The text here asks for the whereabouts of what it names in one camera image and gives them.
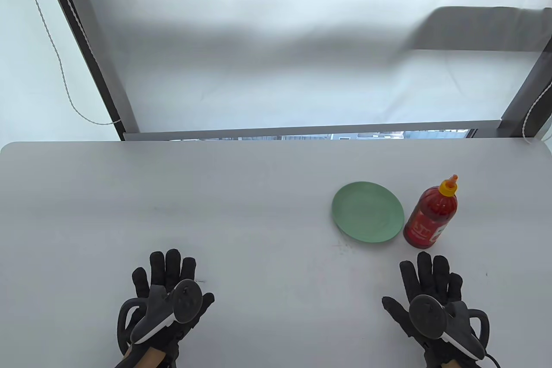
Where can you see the black white hand controller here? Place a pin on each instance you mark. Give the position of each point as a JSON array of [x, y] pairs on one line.
[[424, 315], [187, 301]]

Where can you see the red ketchup bottle yellow cap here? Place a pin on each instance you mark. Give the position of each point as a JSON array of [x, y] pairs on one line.
[[431, 212]]

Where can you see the person's left hand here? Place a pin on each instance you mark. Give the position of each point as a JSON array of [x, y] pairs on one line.
[[166, 268]]

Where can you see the dark window frame post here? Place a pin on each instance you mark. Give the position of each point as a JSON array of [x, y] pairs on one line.
[[524, 100], [120, 109]]

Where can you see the person's left forearm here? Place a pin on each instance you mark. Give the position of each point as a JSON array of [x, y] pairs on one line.
[[153, 357]]

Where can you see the green plate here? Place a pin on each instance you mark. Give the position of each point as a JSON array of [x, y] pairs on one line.
[[366, 212]]

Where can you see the person's right hand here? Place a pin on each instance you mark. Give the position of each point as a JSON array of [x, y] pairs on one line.
[[424, 277]]

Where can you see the grey blind bottom rail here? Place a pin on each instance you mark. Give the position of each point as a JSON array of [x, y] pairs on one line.
[[302, 130]]

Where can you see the white roller blind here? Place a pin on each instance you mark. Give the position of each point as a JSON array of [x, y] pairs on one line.
[[280, 83]]

